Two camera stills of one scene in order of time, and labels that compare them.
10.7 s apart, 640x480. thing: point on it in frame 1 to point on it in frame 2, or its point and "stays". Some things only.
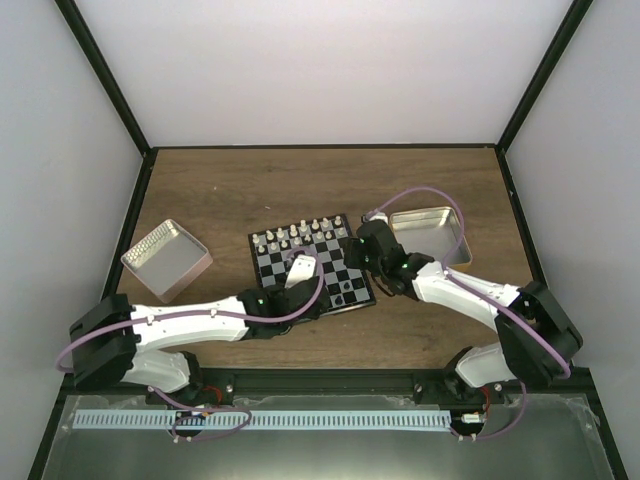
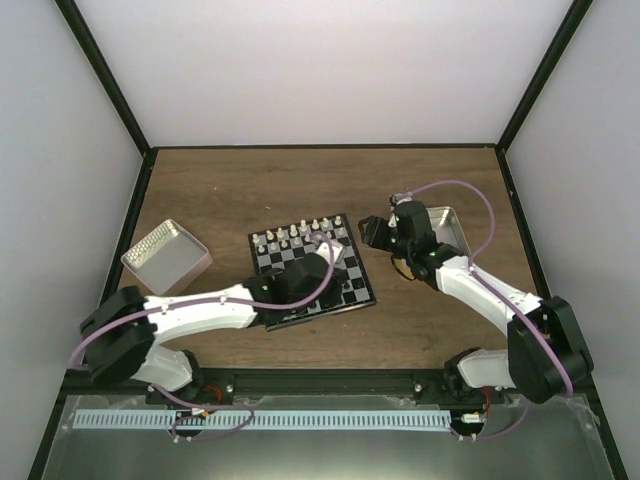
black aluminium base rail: [274, 382] stays
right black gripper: [352, 257] to [374, 235]
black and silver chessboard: [342, 288] stays
